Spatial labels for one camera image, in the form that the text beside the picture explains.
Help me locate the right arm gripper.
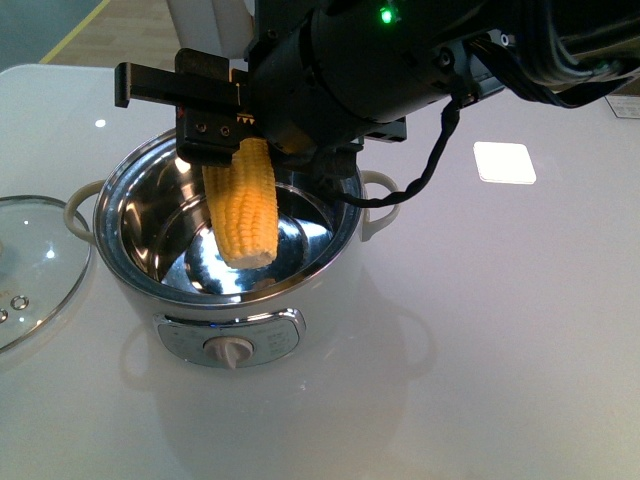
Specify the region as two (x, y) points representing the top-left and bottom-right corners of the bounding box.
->
(114, 1), (480, 198)

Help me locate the yellow corn cob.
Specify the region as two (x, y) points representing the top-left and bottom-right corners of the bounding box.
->
(202, 138), (278, 269)

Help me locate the glass pot lid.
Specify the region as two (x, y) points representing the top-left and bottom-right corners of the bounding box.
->
(1, 195), (91, 352)

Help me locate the white electric cooking pot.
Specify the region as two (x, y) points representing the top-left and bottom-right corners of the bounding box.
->
(63, 131), (397, 369)

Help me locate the left beige chair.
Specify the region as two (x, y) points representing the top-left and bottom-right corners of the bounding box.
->
(167, 0), (255, 60)

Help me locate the table label sticker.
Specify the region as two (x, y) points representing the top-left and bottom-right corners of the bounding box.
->
(606, 95), (640, 120)

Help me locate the black twisted cable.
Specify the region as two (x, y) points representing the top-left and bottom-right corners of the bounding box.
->
(319, 92), (464, 210)

